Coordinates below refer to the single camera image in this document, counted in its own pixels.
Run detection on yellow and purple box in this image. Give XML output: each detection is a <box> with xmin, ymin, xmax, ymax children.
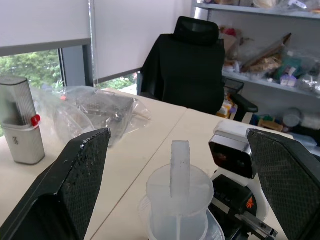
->
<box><xmin>215</xmin><ymin>92</ymin><xmax>239</xmax><ymax>120</ymax></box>

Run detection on white roller blind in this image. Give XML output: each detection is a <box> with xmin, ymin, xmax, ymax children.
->
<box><xmin>0</xmin><ymin>0</ymin><xmax>91</xmax><ymax>58</ymax></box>
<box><xmin>93</xmin><ymin>0</ymin><xmax>194</xmax><ymax>84</ymax></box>

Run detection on grey metal shelf unit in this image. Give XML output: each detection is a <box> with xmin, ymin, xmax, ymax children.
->
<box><xmin>191</xmin><ymin>0</ymin><xmax>320</xmax><ymax>152</ymax></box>

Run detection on colourful toy blocks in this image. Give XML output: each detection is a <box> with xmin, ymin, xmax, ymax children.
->
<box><xmin>249</xmin><ymin>114</ymin><xmax>285</xmax><ymax>133</ymax></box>

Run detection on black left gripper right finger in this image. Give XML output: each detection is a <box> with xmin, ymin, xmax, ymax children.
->
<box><xmin>245</xmin><ymin>128</ymin><xmax>320</xmax><ymax>240</ymax></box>

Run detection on black office chair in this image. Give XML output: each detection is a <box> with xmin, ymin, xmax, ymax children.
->
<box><xmin>136</xmin><ymin>16</ymin><xmax>259</xmax><ymax>123</ymax></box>

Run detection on white robot arm camera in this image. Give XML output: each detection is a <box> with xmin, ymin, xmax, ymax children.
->
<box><xmin>208</xmin><ymin>121</ymin><xmax>269</xmax><ymax>222</ymax></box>

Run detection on blind pull cord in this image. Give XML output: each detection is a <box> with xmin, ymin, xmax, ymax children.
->
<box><xmin>88</xmin><ymin>0</ymin><xmax>99</xmax><ymax>88</ymax></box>

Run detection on grey round tin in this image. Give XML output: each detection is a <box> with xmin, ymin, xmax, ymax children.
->
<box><xmin>283</xmin><ymin>107</ymin><xmax>304</xmax><ymax>129</ymax></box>

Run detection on white canister with red button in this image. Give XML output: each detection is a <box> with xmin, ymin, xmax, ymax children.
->
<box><xmin>0</xmin><ymin>76</ymin><xmax>46</xmax><ymax>166</ymax></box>

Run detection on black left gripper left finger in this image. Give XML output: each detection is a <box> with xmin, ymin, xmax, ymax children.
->
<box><xmin>0</xmin><ymin>127</ymin><xmax>112</xmax><ymax>240</ymax></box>

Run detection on clear plastic bag with parts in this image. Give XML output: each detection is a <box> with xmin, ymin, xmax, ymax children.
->
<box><xmin>31</xmin><ymin>85</ymin><xmax>152</xmax><ymax>148</ymax></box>

